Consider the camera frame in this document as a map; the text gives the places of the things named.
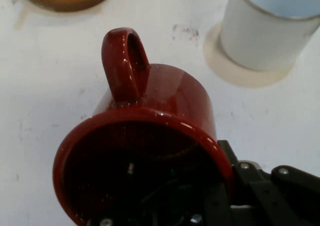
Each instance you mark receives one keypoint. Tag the red enamel mug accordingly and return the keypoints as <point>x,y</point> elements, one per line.
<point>170,95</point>

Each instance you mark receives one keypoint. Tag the white enamel mug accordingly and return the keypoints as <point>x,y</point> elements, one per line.
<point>260,35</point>

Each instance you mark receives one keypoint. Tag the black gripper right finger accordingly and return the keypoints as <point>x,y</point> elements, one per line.
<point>275,198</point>

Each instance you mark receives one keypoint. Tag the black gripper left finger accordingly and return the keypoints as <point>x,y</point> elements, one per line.
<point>216,208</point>

